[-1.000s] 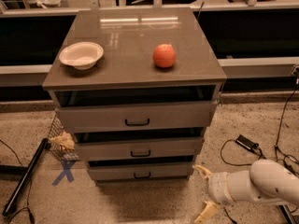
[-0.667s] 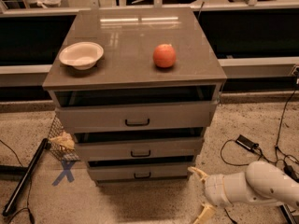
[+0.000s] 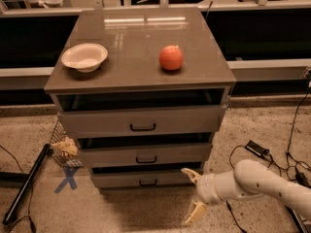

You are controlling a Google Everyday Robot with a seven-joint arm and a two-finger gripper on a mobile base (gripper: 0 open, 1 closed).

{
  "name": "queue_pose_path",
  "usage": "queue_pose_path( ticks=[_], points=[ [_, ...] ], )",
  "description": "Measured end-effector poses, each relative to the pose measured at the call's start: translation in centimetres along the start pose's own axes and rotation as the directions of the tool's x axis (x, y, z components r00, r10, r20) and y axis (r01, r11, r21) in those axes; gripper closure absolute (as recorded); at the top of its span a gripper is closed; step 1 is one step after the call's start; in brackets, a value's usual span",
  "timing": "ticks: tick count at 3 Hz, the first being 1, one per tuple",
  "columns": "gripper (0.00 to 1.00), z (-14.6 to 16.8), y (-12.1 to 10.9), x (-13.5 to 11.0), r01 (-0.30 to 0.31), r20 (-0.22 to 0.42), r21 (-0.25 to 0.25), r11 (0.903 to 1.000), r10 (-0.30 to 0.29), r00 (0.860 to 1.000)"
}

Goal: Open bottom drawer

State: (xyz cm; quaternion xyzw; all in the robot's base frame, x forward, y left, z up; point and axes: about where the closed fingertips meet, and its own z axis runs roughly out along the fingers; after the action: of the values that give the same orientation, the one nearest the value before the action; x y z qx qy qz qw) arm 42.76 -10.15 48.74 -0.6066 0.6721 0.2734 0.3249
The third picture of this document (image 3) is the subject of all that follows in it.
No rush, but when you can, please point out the white bowl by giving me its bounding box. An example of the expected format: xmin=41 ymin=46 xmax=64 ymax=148
xmin=61 ymin=44 xmax=108 ymax=73

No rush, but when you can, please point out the black cable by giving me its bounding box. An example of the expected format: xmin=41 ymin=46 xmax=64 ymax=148
xmin=225 ymin=81 xmax=311 ymax=233
xmin=0 ymin=144 xmax=37 ymax=233

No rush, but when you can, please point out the black power brick right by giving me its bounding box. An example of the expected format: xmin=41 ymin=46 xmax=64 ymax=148
xmin=295 ymin=172 xmax=311 ymax=188

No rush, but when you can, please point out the black bar left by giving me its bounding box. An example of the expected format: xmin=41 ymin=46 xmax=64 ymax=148
xmin=2 ymin=144 xmax=52 ymax=225

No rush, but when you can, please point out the grey bottom drawer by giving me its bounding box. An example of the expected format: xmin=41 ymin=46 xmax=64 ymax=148
xmin=91 ymin=170 xmax=191 ymax=189

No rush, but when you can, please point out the grey top drawer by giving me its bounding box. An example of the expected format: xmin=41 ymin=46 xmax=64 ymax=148
xmin=58 ymin=106 xmax=225 ymax=139

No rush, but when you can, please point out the black power adapter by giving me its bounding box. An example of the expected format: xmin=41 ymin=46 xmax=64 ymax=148
xmin=246 ymin=140 xmax=269 ymax=158

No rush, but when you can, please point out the grey middle drawer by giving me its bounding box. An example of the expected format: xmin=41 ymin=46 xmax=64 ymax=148
xmin=78 ymin=143 xmax=212 ymax=168

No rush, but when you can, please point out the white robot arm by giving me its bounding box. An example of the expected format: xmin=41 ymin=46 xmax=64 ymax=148
xmin=182 ymin=159 xmax=311 ymax=226

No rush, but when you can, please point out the black bar right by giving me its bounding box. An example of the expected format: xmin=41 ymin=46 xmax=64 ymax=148
xmin=287 ymin=208 xmax=311 ymax=233

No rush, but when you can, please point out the black bar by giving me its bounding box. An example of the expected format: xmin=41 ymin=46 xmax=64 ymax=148
xmin=2 ymin=144 xmax=52 ymax=225
xmin=287 ymin=208 xmax=311 ymax=233

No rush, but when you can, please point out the wire mesh basket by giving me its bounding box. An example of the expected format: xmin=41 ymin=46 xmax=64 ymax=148
xmin=50 ymin=121 xmax=83 ymax=168

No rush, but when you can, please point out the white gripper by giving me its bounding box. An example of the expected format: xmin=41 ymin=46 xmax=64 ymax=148
xmin=181 ymin=168 xmax=222 ymax=226

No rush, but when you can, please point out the blue tape cross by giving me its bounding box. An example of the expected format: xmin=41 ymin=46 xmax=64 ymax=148
xmin=54 ymin=167 xmax=79 ymax=193

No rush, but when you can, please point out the crumpled paper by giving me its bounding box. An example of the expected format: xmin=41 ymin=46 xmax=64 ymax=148
xmin=52 ymin=137 xmax=78 ymax=156

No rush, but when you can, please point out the grey drawer cabinet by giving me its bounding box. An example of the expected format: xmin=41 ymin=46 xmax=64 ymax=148
xmin=45 ymin=8 xmax=235 ymax=177

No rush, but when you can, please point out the red apple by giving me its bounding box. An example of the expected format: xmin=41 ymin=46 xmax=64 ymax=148
xmin=158 ymin=46 xmax=184 ymax=71

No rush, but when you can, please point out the black cable left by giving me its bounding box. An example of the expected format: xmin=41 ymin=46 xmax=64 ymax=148
xmin=0 ymin=144 xmax=37 ymax=233

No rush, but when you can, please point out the grey drawer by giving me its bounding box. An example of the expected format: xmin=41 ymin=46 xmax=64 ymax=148
xmin=58 ymin=106 xmax=225 ymax=139
xmin=91 ymin=170 xmax=191 ymax=189
xmin=78 ymin=143 xmax=212 ymax=168

